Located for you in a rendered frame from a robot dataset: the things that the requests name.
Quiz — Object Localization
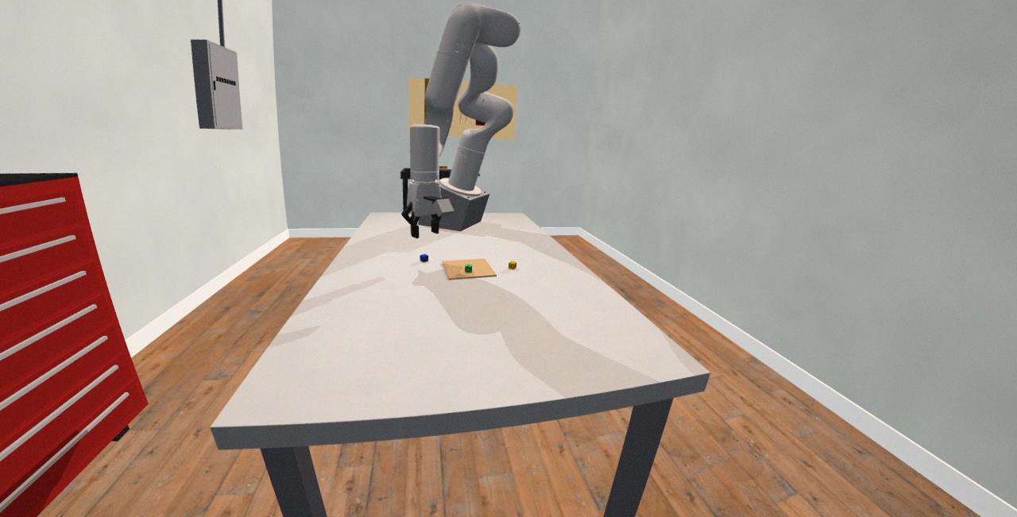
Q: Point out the tan square mat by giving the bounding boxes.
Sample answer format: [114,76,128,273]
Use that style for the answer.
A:
[442,259,497,280]

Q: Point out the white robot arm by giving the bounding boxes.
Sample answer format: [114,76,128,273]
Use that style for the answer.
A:
[410,2,520,196]

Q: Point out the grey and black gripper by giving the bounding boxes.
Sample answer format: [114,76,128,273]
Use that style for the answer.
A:
[401,180,441,238]

